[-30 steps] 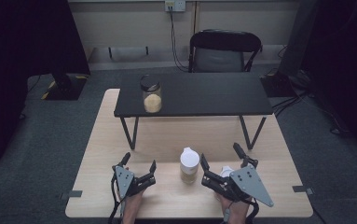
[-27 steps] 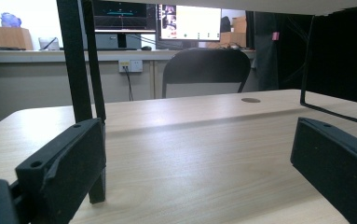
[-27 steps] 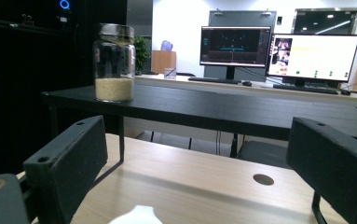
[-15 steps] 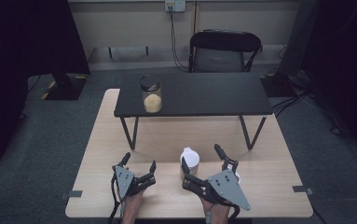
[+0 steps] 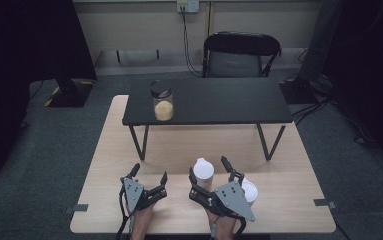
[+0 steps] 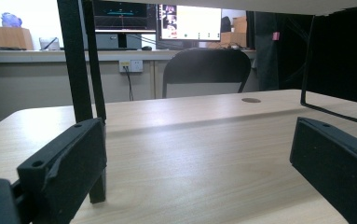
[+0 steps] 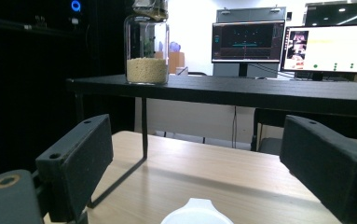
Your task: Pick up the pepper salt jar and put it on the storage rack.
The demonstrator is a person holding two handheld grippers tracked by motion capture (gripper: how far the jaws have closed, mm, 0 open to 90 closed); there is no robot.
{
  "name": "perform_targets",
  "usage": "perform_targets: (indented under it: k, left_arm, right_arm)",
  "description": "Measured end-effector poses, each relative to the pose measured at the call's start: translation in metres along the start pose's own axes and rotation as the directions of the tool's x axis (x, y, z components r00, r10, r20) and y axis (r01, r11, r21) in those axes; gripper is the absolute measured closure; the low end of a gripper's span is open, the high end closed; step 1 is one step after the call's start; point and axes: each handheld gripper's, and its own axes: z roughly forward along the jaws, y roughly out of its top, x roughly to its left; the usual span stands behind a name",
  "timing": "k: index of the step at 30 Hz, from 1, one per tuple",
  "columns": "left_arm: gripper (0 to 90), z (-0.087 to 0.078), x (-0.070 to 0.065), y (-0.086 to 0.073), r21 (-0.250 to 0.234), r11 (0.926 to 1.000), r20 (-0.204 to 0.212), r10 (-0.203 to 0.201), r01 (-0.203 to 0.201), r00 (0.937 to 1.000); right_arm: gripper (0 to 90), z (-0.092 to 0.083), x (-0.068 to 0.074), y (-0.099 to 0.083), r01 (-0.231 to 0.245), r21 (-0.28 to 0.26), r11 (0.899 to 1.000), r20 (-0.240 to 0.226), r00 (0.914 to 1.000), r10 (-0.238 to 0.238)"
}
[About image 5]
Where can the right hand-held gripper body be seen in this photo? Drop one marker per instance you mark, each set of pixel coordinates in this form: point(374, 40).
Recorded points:
point(234, 200)

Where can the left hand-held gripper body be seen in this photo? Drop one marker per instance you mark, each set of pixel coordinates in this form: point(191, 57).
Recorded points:
point(134, 196)

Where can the tall white-lidded seasoning bottle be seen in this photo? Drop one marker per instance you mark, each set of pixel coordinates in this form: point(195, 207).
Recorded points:
point(203, 171)

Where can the squat white-lidded seasoning bottle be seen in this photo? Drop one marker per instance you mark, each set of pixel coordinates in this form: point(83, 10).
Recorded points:
point(250, 193)

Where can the black raised shelf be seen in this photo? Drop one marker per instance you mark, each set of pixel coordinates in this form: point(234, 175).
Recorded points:
point(219, 100)

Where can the glass jar with black lid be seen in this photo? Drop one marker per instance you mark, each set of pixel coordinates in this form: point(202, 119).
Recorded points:
point(162, 100)

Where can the person's left hand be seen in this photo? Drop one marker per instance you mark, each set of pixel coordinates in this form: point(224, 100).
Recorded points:
point(143, 223)

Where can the person's right hand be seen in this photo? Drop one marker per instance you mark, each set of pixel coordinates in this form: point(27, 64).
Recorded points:
point(224, 228)

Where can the grey tape strip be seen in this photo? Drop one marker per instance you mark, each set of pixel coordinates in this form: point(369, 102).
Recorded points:
point(77, 208)
point(322, 202)

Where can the black stand base yellow tape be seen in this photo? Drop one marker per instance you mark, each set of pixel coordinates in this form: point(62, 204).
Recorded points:
point(69, 95)

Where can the black folding chair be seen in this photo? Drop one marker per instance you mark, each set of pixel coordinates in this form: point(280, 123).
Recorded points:
point(240, 45)

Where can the grey leaning panel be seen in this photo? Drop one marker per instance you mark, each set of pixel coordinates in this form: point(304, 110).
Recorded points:
point(320, 40)

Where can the black curtain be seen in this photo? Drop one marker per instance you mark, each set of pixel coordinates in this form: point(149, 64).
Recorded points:
point(22, 50)
point(369, 66)

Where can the black wall bracket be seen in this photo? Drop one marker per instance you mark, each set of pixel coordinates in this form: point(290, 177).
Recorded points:
point(158, 54)
point(118, 56)

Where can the white wall socket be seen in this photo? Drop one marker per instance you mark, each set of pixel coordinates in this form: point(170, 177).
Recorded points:
point(188, 5)

